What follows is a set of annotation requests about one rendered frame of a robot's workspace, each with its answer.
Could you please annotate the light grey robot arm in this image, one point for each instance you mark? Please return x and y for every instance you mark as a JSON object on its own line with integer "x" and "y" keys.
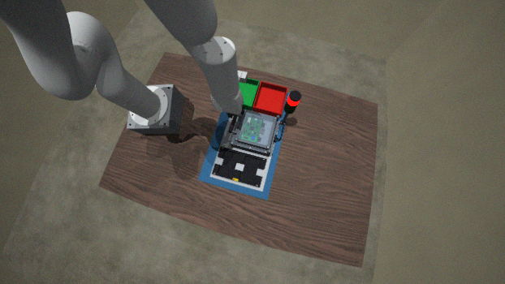
{"x": 65, "y": 51}

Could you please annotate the red bin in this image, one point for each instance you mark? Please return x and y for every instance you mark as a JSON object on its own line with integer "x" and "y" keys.
{"x": 270, "y": 97}

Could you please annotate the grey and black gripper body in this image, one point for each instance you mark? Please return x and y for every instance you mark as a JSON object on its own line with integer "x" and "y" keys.
{"x": 232, "y": 106}

